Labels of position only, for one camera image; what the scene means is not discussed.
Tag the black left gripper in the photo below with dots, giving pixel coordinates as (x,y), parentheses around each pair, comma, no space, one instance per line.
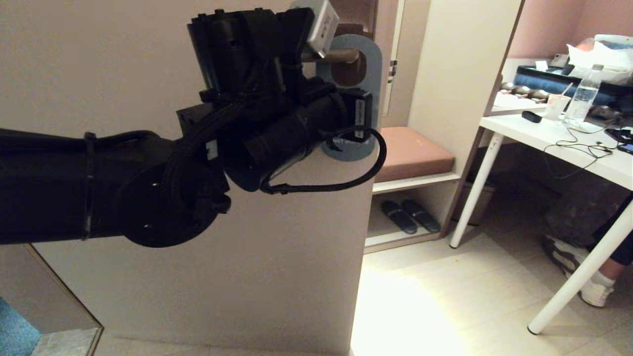
(296,138)

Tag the blue and white door hanger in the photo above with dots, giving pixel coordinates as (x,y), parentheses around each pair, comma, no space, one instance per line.
(373,74)

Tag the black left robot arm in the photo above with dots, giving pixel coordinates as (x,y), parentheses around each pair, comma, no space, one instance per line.
(74,183)

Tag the beige room door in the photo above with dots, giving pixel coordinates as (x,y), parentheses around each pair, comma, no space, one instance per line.
(222,272)

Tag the black slipper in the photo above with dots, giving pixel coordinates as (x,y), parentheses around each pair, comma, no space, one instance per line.
(423,216)
(398,217)

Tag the white shelf bench unit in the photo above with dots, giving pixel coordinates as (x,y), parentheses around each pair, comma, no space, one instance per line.
(460,74)

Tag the white round table leg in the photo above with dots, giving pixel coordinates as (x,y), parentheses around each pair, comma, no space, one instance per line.
(474,193)
(578,277)

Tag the white paper sheet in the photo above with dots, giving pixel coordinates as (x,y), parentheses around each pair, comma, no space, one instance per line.
(517,103)

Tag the small black box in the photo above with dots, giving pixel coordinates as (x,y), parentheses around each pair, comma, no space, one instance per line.
(531,117)

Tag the dark blue tray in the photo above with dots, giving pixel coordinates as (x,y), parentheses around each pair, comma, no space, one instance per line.
(539,81)

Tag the white paper cup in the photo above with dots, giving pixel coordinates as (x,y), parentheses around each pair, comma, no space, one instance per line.
(555,109)

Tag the clear plastic water bottle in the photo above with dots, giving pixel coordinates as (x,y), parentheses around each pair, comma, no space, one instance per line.
(583,99)

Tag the white sneaker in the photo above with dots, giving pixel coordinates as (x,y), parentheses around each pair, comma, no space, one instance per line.
(568,262)

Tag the white plastic bag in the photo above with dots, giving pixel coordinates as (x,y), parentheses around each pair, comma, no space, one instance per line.
(608,59)

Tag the black smartphone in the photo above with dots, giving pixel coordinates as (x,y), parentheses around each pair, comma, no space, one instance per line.
(622,141)

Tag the person's leg black trousers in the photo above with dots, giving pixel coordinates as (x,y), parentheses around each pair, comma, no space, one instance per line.
(618,247)

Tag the blue carpet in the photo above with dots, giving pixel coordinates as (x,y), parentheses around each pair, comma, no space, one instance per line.
(15,336)

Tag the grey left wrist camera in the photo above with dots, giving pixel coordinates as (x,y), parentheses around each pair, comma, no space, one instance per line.
(321,24)

